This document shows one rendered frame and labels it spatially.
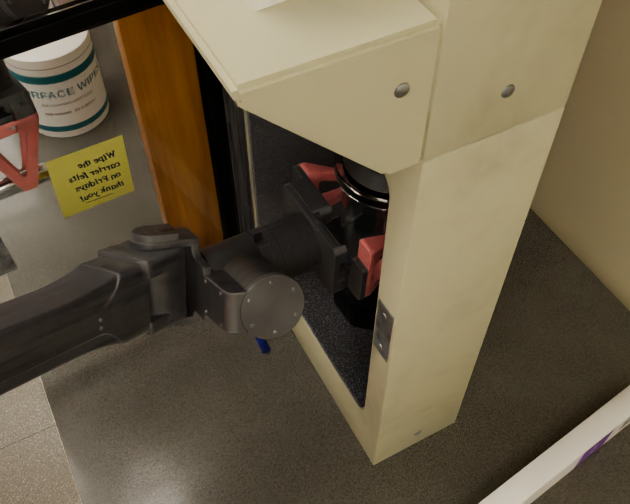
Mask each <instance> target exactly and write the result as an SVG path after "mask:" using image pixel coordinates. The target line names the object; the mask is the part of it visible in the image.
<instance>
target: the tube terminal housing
mask: <svg viewBox="0 0 630 504"><path fill-rule="evenodd" d="M418 1H419V2H420V3H421V4H422V5H423V6H424V7H425V8H427V9H428V10H429V11H430V12H431V13H432V14H433V15H434V16H435V17H436V18H437V19H439V20H440V21H441V22H442V26H441V32H440V38H439V44H438V51H437V57H436V63H435V70H434V76H433V82H432V89H431V95H430V101H429V107H428V114H427V120H426V126H425V133H424V139H423V145H422V151H421V158H420V160H419V163H417V164H415V165H412V166H410V167H407V168H405V169H402V170H400V171H397V172H394V173H392V174H387V173H384V174H385V177H386V179H387V183H388V187H389V193H390V198H389V208H388V216H387V225H386V233H385V241H384V250H383V258H382V266H381V275H380V283H379V291H378V300H377V308H376V316H375V325H376V317H377V309H378V301H379V299H380V300H381V301H382V303H383V304H384V305H385V307H386V308H387V310H388V311H389V312H390V314H391V315H392V317H393V318H394V321H393V327H392V333H391V340H390V346H389V353H388V359H387V363H386V362H385V360H384V359H383V357H382V356H381V354H380V353H379V351H378V350H377V348H376V347H375V345H374V344H373V342H374V333H375V325H374V333H373V342H372V350H371V358H370V367H369V375H368V383H367V392H366V400H365V406H364V407H362V408H360V407H359V406H358V405H357V404H356V402H355V401H354V399H353V397H352V396H351V394H350V393H349V391H348V389H347V388H346V386H345V385H344V383H343V381H342V380H341V378H340V376H339V375H338V373H337V372H336V370H335V368H334V367H333V365H332V364H331V362H330V360H329V359H328V357H327V355H326V354H325V352H324V351H323V349H322V347H321V346H320V344H319V343H318V341H317V339H316V338H315V336H314V335H313V333H312V331H311V330H310V328H309V326H308V325H307V323H306V322H305V320H304V318H303V317H302V315H301V317H300V319H299V321H298V322H297V324H296V325H295V326H294V327H293V328H292V331H293V332H294V334H295V336H296V337H297V339H298V341H299V342H300V344H301V346H302V347H303V349H304V351H305V352H306V354H307V356H308V357H309V359H310V361H311V362H312V364H313V366H314V367H315V369H316V371H317V372H318V374H319V376H320V377H321V379H322V381H323V382H324V384H325V386H326V387H327V389H328V391H329V392H330V394H331V396H332V397H333V399H334V401H335V402H336V404H337V406H338V407H339V409H340V411H341V412H342V414H343V416H344V417H345V419H346V421H347V422H348V424H349V426H350V427H351V429H352V431H353V432H354V434H355V436H356V437H357V439H358V441H359V442H360V444H361V446H362V447H363V449H364V451H365V452H366V454H367V456H368V457H369V459H370V461H371V462H372V464H373V465H375V464H377V463H379V462H381V461H383V460H384V459H386V458H388V457H390V456H392V455H394V454H396V453H398V452H400V451H401V450H403V449H405V448H407V447H409V446H411V445H413V444H415V443H417V442H418V441H420V440H422V439H424V438H426V437H428V436H430V435H432V434H434V433H435V432H437V431H439V430H441V429H443V428H445V427H447V426H449V425H451V424H452V423H454V422H455V420H456V417H457V414H458V412H459V409H460V406H461V403H462V400H463V397H464V394H465V392H466V389H467V386H468V383H469V380H470V377H471V374H472V371H473V369H474V366H475V363H476V360H477V357H478V354H479V351H480V349H481V346H482V343H483V340H484V337H485V334H486V331H487V329H488V326H489V323H490V320H491V317H492V314H493V311H494V309H495V306H496V303H497V300H498V297H499V294H500V291H501V289H502V286H503V283H504V280H505V277H506V274H507V271H508V269H509V266H510V263H511V260H512V257H513V254H514V251H515V249H516V246H517V243H518V240H519V237H520V234H521V231H522V229H523V226H524V223H525V220H526V217H527V214H528V211H529V209H530V206H531V203H532V200H533V197H534V194H535V191H536V188H537V186H538V183H539V180H540V177H541V174H542V171H543V168H544V166H545V163H546V160H547V157H548V154H549V151H550V148H551V146H552V143H553V140H554V137H555V134H556V131H557V128H558V126H559V123H560V120H561V117H562V114H563V111H564V108H565V104H566V102H567V99H568V96H569V94H570V91H571V88H572V85H573V82H574V79H575V76H576V74H577V71H578V68H579V65H580V62H581V59H582V56H583V53H584V51H585V48H586V45H587V42H588V39H589V36H590V33H591V31H592V28H593V25H594V22H595V19H596V16H597V13H598V11H599V8H600V5H601V2H602V0H418Z"/></svg>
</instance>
